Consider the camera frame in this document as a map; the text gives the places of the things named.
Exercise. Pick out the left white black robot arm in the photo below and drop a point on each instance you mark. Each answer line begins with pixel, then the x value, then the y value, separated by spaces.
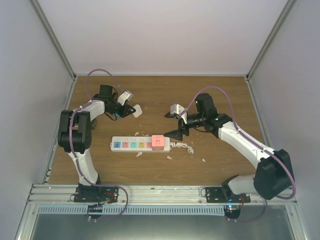
pixel 75 129

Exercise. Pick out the grey slotted cable duct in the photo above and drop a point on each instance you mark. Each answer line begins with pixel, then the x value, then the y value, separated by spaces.
pixel 177 210

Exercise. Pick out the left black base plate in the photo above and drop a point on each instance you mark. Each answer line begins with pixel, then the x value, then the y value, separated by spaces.
pixel 95 194

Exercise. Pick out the aluminium front rail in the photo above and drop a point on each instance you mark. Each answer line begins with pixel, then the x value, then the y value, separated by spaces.
pixel 138 195

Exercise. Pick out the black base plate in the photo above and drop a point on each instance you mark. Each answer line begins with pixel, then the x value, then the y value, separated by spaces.
pixel 95 194
pixel 215 194

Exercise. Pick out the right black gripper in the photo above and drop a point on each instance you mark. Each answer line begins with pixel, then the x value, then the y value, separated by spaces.
pixel 178 132

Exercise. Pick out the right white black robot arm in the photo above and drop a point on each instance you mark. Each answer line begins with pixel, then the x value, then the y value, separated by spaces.
pixel 273 168

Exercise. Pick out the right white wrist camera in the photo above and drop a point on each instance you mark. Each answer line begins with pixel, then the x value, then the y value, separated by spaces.
pixel 179 112

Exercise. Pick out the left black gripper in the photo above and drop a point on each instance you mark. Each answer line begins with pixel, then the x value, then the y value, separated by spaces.
pixel 124 112

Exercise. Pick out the dark green square adapter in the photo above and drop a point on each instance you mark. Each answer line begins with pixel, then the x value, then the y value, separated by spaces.
pixel 93 124

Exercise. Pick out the white grey plug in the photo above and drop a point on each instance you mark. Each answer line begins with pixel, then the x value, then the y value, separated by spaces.
pixel 138 111

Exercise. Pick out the white power strip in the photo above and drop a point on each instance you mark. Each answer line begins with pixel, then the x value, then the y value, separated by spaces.
pixel 136 144

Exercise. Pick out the large pink adapter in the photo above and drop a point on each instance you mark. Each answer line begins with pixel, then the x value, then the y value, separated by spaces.
pixel 157 142

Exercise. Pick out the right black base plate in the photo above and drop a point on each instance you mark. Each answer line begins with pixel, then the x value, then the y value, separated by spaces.
pixel 215 194

